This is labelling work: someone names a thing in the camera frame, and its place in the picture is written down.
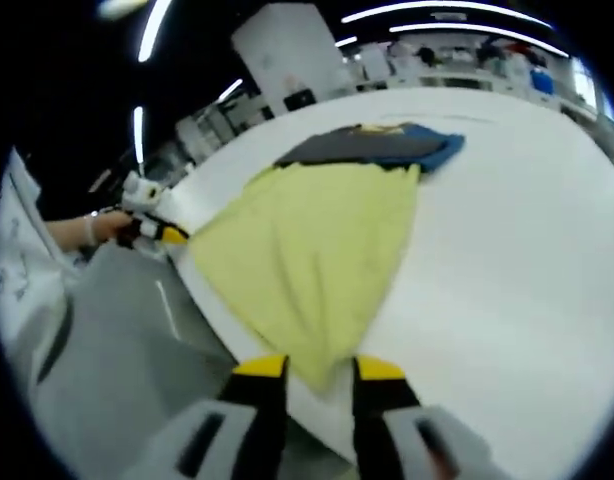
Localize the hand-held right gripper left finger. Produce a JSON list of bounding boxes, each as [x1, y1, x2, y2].
[[124, 354, 291, 480]]

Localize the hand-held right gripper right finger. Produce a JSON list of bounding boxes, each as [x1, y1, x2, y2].
[[351, 355, 511, 480]]

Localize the yellow blue grey garment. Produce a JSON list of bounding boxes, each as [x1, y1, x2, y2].
[[186, 122, 467, 396]]

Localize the person's left hand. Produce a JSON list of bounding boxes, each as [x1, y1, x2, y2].
[[94, 212, 134, 244]]

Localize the white ceiling light strip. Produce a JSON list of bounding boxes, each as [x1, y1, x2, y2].
[[389, 23, 571, 57], [136, 0, 174, 64], [218, 78, 244, 104], [132, 106, 145, 164], [341, 0, 553, 29]]

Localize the person's white coat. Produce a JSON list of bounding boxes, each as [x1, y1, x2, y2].
[[0, 149, 74, 352]]

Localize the black box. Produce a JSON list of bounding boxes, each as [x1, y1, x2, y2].
[[283, 88, 317, 113]]

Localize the wide white pillar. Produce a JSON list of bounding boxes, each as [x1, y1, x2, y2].
[[231, 2, 358, 117]]

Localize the white cluttered workbenches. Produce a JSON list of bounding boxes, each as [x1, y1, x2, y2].
[[356, 39, 603, 112]]

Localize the blue plastic container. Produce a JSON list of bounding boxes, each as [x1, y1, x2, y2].
[[530, 69, 556, 97]]

